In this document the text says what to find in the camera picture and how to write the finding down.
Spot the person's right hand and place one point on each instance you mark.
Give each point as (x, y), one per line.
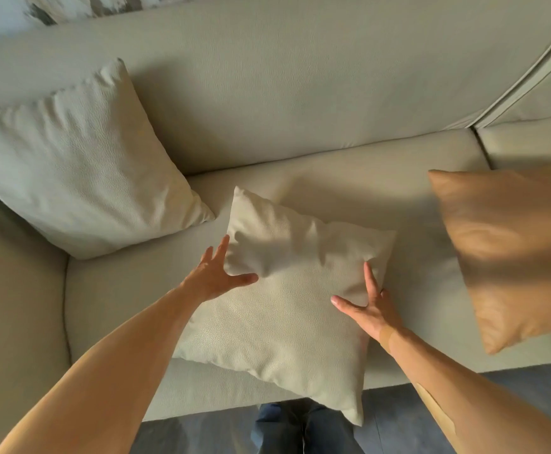
(377, 316)

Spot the person's left hand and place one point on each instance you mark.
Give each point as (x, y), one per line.
(211, 276)

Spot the cream leather cushion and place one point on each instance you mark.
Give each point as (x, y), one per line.
(294, 326)
(81, 160)

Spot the tan leather cushion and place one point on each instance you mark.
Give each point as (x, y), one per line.
(516, 260)

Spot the beige leather sofa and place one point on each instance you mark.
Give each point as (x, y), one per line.
(303, 89)

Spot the long tan forearm tape strip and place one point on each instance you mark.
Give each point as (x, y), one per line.
(434, 406)

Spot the person's left forearm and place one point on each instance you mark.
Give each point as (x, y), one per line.
(105, 382)

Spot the person's right forearm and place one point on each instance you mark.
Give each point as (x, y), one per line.
(483, 411)

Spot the person's blue jeans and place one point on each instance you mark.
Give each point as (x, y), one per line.
(280, 430)

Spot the tan wrist adhesive bandage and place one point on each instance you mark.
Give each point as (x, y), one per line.
(387, 338)

